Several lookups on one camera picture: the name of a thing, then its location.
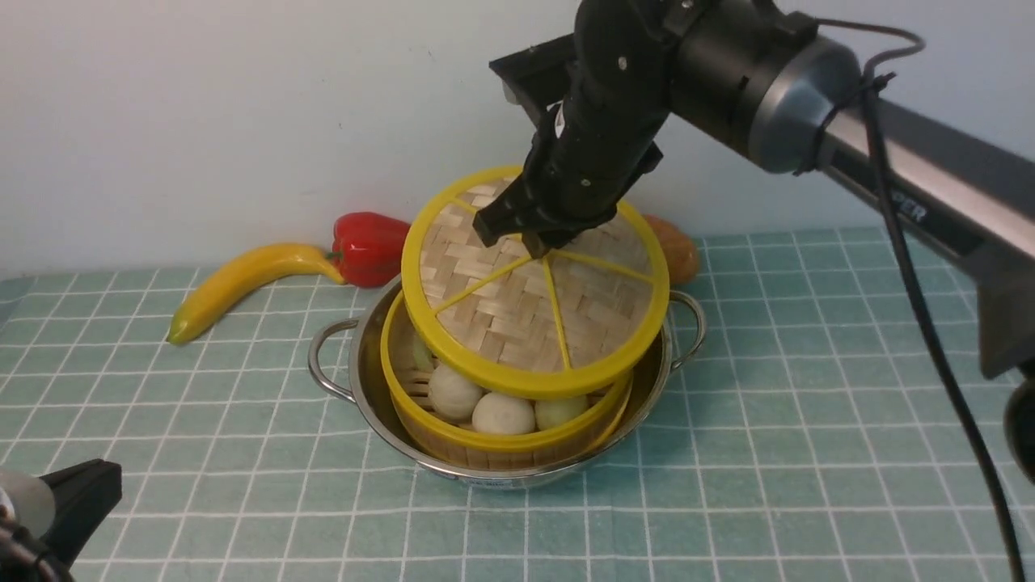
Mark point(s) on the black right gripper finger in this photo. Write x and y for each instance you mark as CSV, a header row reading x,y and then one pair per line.
x,y
515,211
540,236

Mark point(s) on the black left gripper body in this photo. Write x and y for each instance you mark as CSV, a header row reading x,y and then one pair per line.
x,y
83,496

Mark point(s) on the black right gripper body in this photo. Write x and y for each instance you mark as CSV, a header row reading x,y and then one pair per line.
x,y
597,98

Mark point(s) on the woven bamboo steamer lid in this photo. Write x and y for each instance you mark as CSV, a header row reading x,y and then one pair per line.
x,y
565,324

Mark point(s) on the bamboo steamer basket yellow rim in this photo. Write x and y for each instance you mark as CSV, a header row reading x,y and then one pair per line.
x,y
459,444

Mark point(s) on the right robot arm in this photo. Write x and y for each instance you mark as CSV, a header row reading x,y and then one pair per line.
x,y
769,86

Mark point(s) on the stainless steel pot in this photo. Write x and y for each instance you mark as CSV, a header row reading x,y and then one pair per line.
x,y
367,388

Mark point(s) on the brown potato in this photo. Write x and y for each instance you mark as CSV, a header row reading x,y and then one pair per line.
x,y
680,250

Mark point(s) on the red plastic bell pepper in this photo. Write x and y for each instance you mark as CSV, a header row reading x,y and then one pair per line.
x,y
367,248

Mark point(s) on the pale green steamed bun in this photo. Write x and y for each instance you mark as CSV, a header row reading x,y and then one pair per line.
x,y
554,413

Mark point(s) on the white steamed bun front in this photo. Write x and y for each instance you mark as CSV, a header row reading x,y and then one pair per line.
x,y
501,414

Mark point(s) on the white steamed bun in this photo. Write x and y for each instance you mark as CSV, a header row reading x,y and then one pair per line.
x,y
501,414
453,396

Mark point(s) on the yellow plastic banana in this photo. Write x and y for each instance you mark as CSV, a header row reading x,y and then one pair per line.
x,y
238,278

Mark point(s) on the teal checkered tablecloth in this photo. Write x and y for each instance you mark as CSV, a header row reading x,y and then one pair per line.
x,y
809,440

